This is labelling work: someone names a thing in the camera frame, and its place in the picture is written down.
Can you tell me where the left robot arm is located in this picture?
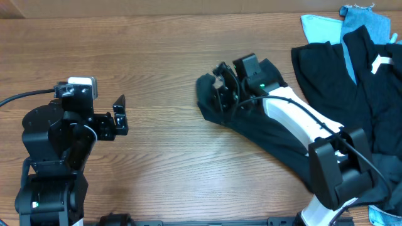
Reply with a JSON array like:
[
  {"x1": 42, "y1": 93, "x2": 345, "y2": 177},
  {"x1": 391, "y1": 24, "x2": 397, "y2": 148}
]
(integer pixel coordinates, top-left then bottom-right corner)
[{"x1": 14, "y1": 91, "x2": 128, "y2": 225}]

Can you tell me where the black t-shirt pile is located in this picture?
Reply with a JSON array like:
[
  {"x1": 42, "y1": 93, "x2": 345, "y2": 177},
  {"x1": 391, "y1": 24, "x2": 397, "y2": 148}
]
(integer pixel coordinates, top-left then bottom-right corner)
[{"x1": 291, "y1": 26, "x2": 401, "y2": 215}]

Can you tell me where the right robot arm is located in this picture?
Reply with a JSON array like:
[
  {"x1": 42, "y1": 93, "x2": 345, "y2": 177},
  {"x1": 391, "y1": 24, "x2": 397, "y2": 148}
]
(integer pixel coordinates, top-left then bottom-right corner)
[{"x1": 197, "y1": 54, "x2": 379, "y2": 225}]

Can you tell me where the light blue shirt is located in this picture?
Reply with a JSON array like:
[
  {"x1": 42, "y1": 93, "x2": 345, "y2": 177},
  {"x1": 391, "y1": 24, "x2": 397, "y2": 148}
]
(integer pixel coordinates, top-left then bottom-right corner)
[{"x1": 301, "y1": 14, "x2": 343, "y2": 45}]

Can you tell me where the blue denim garment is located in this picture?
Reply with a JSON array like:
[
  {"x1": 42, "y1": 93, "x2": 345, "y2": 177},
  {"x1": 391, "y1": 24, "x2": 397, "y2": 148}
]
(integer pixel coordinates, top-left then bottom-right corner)
[{"x1": 339, "y1": 4, "x2": 398, "y2": 83}]

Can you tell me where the dark green t-shirt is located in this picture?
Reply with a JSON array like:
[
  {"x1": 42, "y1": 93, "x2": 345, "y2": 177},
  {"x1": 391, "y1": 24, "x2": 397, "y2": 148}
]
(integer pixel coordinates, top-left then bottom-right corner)
[{"x1": 195, "y1": 73, "x2": 312, "y2": 191}]

